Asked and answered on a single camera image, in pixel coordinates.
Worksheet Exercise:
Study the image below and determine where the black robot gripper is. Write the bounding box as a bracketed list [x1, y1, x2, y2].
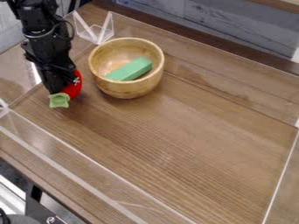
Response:
[20, 31, 79, 95]

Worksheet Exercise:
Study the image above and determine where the red plush strawberry toy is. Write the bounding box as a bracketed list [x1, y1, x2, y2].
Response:
[49, 70, 83, 109]

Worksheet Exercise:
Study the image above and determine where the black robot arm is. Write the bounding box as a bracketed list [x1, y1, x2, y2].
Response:
[1, 0, 79, 95]

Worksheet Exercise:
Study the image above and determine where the wooden bowl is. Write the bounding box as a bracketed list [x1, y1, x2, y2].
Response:
[88, 38, 164, 99]

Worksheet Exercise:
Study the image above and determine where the green rectangular block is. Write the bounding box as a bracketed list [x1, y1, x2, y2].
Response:
[105, 57, 153, 81]

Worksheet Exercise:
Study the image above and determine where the clear acrylic corner bracket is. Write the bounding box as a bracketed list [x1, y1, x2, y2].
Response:
[72, 11, 115, 45]

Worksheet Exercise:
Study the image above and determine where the clear acrylic tray wall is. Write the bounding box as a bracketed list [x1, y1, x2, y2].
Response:
[0, 100, 195, 224]

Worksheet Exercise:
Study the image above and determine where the black table leg bracket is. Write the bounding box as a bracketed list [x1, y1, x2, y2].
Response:
[0, 183, 68, 224]

